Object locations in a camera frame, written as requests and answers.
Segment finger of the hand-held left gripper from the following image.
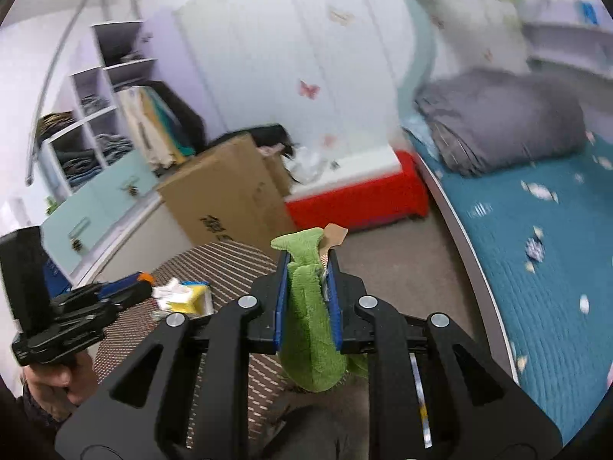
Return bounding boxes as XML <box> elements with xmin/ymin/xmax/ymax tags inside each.
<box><xmin>48</xmin><ymin>304</ymin><xmax>123</xmax><ymax>346</ymax></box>
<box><xmin>50</xmin><ymin>280</ymin><xmax>154</xmax><ymax>311</ymax></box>

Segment blue bag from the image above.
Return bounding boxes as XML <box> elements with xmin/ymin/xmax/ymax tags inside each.
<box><xmin>43</xmin><ymin>259</ymin><xmax>74</xmax><ymax>296</ymax></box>

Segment teal patterned bed sheet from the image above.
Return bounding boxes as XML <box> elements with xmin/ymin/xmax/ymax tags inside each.
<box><xmin>402</xmin><ymin>120</ymin><xmax>613</xmax><ymax>437</ymax></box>

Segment yellow and white carton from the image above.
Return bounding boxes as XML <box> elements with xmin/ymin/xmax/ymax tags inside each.
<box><xmin>153</xmin><ymin>278</ymin><xmax>214</xmax><ymax>318</ymax></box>

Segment large cardboard box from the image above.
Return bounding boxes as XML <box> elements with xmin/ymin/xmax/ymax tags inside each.
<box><xmin>157</xmin><ymin>133</ymin><xmax>298</xmax><ymax>251</ymax></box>

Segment white plastic bag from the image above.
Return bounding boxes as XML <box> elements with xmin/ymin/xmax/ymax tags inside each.
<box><xmin>285</xmin><ymin>146</ymin><xmax>327</xmax><ymax>186</ymax></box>

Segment green cloth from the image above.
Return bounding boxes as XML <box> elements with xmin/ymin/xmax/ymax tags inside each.
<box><xmin>270</xmin><ymin>229</ymin><xmax>369</xmax><ymax>392</ymax></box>

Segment black bag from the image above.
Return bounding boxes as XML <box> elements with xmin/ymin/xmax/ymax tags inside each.
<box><xmin>206</xmin><ymin>125</ymin><xmax>298</xmax><ymax>159</ymax></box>

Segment person's left hand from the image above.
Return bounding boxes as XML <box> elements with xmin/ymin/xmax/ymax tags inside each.
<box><xmin>21</xmin><ymin>349</ymin><xmax>99</xmax><ymax>423</ymax></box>

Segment cream hanging jacket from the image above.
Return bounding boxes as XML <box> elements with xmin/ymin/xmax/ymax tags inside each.
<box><xmin>117</xmin><ymin>86</ymin><xmax>164</xmax><ymax>171</ymax></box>

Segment olive folded clothes pile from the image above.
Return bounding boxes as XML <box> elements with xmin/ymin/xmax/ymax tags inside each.
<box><xmin>36</xmin><ymin>112</ymin><xmax>75</xmax><ymax>140</ymax></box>

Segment person's left forearm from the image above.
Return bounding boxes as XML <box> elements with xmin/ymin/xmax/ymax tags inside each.
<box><xmin>0</xmin><ymin>383</ymin><xmax>72</xmax><ymax>460</ymax></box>

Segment white wardrobe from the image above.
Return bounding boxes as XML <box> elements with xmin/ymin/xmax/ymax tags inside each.
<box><xmin>175</xmin><ymin>0</ymin><xmax>418</xmax><ymax>173</ymax></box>

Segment dark cloth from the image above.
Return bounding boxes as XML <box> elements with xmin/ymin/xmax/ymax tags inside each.
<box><xmin>259</xmin><ymin>393</ymin><xmax>374</xmax><ymax>460</ymax></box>

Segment stair cabinet with shelves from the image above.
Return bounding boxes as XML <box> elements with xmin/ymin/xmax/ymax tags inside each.
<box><xmin>26</xmin><ymin>19</ymin><xmax>162</xmax><ymax>274</ymax></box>

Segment white low cabinet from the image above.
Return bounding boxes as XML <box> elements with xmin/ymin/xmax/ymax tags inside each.
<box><xmin>72</xmin><ymin>196</ymin><xmax>203</xmax><ymax>289</ymax></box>

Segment dark folded clothes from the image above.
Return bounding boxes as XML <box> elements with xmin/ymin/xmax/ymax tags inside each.
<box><xmin>57</xmin><ymin>151</ymin><xmax>104</xmax><ymax>176</ymax></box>

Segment red bench with white top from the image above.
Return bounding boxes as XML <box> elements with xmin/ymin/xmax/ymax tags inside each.
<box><xmin>285</xmin><ymin>146</ymin><xmax>430</xmax><ymax>235</ymax></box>

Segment black hanging garment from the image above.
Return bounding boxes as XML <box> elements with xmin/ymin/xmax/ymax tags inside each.
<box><xmin>153</xmin><ymin>81</ymin><xmax>207</xmax><ymax>154</ymax></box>

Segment grey quilt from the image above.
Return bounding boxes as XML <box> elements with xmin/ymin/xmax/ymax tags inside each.
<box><xmin>414</xmin><ymin>68</ymin><xmax>588</xmax><ymax>177</ymax></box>

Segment yellow hanging garment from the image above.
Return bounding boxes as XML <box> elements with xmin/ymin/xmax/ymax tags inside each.
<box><xmin>144</xmin><ymin>91</ymin><xmax>179</xmax><ymax>164</ymax></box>

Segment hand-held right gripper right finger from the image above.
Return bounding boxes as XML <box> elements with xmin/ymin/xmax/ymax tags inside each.
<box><xmin>328</xmin><ymin>249</ymin><xmax>563</xmax><ymax>460</ymax></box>

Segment green hanging garment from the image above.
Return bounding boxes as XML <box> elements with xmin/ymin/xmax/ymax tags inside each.
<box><xmin>148</xmin><ymin>86</ymin><xmax>185</xmax><ymax>155</ymax></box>

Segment light blue bunk bed frame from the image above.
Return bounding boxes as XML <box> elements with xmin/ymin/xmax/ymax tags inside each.
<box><xmin>383</xmin><ymin>0</ymin><xmax>613</xmax><ymax>389</ymax></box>

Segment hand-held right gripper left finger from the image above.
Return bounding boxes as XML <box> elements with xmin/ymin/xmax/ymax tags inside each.
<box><xmin>55</xmin><ymin>249</ymin><xmax>291</xmax><ymax>460</ymax></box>

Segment grey folded clothes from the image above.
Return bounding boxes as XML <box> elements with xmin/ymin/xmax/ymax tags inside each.
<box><xmin>96</xmin><ymin>134</ymin><xmax>133</xmax><ymax>162</ymax></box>

